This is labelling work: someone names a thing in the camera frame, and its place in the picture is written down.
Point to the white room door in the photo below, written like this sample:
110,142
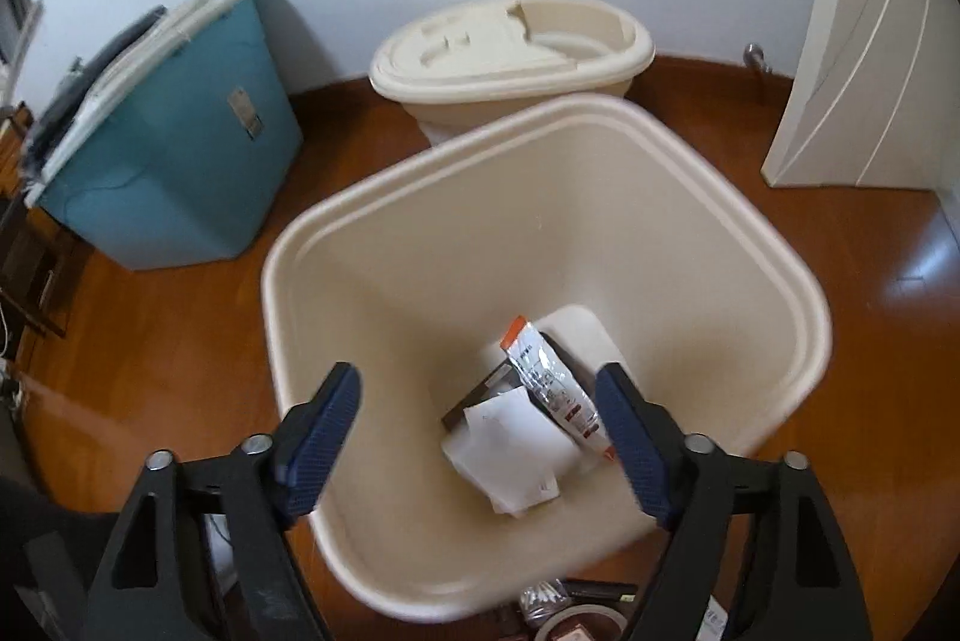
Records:
847,48

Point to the dark flat packet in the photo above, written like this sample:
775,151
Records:
600,590

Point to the white folded cloth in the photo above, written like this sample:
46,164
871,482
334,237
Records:
191,11

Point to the white storage box lid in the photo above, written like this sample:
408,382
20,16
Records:
94,119

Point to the brown tape roll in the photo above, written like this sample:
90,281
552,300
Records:
585,626

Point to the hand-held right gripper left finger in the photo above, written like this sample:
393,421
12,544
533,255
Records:
322,446

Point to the metal door stopper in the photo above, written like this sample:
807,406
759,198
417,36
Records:
752,54

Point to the beige plastic trash bin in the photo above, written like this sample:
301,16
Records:
450,236

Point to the black folded clothes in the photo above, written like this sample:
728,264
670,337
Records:
97,67

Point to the beige lidded foot bucket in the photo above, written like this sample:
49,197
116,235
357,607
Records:
465,63

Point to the dark wooden rack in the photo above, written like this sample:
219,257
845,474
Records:
30,266

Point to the clear plastic wrapper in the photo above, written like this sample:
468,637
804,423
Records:
544,600

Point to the orange white snack wrapper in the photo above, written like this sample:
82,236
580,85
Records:
547,378

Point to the teal plastic storage box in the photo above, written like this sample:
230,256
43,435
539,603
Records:
187,161

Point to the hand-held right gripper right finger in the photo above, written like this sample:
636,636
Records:
637,453

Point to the crumpled white paper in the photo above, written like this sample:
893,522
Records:
510,453

